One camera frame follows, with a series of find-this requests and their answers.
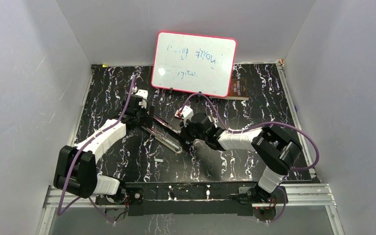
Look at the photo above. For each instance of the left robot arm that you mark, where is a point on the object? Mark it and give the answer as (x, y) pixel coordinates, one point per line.
(76, 167)

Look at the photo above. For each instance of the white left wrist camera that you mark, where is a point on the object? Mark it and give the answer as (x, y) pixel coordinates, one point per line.
(141, 96)

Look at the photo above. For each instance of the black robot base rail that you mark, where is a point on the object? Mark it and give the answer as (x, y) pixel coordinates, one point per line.
(236, 197)

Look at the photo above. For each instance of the pink framed whiteboard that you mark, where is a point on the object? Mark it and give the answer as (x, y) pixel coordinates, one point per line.
(193, 63)

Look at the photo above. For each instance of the brown Three Days book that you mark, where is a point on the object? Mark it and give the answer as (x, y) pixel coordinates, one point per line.
(238, 90)

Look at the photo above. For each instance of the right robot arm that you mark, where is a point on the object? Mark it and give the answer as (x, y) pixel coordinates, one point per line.
(276, 148)

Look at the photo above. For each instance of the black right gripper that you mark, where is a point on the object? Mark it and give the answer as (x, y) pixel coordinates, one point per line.
(184, 131)

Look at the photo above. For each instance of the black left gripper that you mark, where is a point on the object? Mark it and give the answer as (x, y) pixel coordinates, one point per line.
(146, 121)

